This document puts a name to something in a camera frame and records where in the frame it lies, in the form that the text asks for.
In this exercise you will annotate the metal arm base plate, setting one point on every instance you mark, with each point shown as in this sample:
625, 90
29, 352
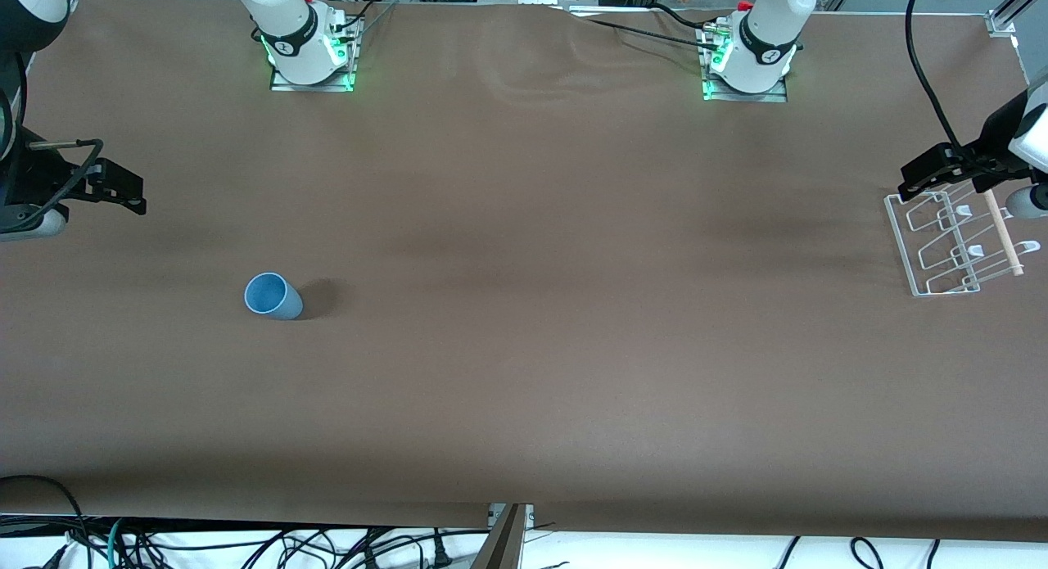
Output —
311, 88
745, 97

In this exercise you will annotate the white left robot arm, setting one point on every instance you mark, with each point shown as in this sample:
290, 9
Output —
761, 45

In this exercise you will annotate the aluminium corner profile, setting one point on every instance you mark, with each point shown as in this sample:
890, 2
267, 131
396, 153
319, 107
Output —
1000, 22

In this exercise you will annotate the brown table cloth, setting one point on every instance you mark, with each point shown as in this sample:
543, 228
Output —
524, 307

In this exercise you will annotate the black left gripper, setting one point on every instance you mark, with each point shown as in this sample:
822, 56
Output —
993, 144

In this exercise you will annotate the aluminium table leg profile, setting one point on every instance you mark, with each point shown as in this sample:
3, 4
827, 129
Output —
503, 544

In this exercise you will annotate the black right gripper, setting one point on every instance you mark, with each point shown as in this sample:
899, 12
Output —
33, 178

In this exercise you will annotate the blue plastic cup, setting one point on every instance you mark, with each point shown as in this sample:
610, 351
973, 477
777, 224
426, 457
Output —
274, 299

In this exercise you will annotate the black power plug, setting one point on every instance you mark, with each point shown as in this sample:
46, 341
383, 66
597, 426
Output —
442, 557

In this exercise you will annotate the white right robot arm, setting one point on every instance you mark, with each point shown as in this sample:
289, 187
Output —
295, 29

